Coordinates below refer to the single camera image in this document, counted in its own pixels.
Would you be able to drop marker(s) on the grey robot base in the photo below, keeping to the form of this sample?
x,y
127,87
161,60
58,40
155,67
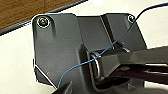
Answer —
x,y
60,43

